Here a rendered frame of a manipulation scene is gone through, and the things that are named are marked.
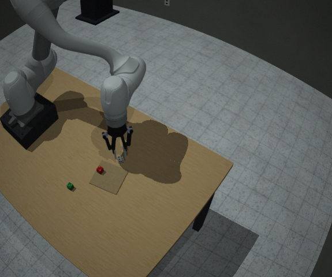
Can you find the red die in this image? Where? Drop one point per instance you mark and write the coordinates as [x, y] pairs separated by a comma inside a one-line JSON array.
[[100, 170]]

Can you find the green die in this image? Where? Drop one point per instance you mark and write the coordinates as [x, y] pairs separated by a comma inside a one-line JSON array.
[[70, 186]]

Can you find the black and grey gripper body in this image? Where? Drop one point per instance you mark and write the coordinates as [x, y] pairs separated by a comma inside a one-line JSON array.
[[117, 131]]

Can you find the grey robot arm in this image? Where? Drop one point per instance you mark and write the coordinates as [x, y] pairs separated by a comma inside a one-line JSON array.
[[19, 87]]

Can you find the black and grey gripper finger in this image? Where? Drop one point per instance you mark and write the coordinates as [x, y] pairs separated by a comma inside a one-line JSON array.
[[112, 146], [128, 142]]

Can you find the white die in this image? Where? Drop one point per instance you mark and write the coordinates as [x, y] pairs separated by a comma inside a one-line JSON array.
[[120, 159]]

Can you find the tan square mat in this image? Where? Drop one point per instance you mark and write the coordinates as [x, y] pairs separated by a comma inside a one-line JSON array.
[[111, 179]]

